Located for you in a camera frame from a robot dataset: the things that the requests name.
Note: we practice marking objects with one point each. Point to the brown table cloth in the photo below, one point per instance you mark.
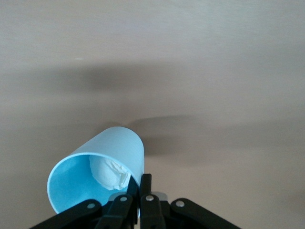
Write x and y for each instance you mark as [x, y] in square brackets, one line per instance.
[190, 71]

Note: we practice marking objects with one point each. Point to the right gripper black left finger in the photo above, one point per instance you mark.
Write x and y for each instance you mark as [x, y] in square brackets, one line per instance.
[119, 210]

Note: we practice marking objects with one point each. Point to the white crumpled tissue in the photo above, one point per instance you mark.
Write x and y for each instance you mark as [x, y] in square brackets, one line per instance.
[104, 171]

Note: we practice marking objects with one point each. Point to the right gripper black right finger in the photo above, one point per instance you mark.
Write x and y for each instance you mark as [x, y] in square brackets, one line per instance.
[152, 212]

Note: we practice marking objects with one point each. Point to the blue plastic cup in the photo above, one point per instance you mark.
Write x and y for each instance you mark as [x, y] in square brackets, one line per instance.
[71, 181]

